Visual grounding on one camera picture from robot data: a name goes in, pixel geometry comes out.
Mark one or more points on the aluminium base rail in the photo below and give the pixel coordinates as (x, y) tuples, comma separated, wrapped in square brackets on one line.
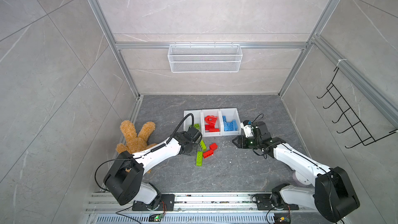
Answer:
[(193, 208)]

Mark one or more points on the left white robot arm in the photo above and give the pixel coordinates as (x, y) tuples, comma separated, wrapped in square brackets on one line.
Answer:
[(124, 179)]

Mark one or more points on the white middle plastic bin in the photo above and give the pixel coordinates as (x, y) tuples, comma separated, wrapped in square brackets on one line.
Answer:
[(213, 112)]

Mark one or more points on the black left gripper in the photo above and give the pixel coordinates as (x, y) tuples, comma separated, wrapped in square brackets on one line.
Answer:
[(196, 143)]

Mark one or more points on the red square lego brick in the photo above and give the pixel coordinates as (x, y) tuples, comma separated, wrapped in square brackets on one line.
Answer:
[(213, 146)]

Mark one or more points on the green long lego brick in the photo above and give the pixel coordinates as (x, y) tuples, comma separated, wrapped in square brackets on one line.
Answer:
[(203, 146)]

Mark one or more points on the green lego brick pair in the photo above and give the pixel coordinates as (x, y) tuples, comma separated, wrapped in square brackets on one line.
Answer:
[(199, 160)]

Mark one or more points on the black wire hook rack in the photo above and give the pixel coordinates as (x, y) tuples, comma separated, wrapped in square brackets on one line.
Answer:
[(354, 122)]

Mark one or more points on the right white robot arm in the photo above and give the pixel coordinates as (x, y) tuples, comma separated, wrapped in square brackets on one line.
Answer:
[(320, 187)]

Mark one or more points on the red curved lego piece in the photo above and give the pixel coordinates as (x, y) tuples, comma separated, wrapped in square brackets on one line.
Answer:
[(212, 120)]

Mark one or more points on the brown plush teddy bear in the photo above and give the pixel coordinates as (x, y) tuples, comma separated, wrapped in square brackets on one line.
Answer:
[(135, 142)]

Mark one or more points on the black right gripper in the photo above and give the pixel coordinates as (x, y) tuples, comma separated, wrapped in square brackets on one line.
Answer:
[(239, 145)]

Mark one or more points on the red small lego brick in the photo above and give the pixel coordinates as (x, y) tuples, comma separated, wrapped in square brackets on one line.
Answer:
[(208, 153)]

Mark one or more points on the white wire mesh basket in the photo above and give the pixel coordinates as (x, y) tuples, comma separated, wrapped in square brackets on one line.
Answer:
[(216, 58)]

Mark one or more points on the blue lego brick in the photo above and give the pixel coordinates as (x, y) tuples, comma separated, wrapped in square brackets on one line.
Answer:
[(225, 124), (232, 126)]

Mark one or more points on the white right plastic bin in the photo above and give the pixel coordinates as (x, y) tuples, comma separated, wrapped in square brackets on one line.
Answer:
[(231, 114)]

